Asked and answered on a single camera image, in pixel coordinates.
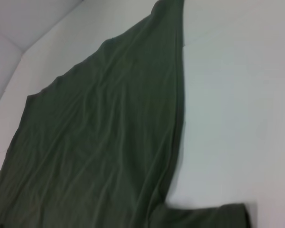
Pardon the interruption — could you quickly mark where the dark green printed t-shirt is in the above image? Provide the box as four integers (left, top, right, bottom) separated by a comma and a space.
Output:
0, 0, 254, 228

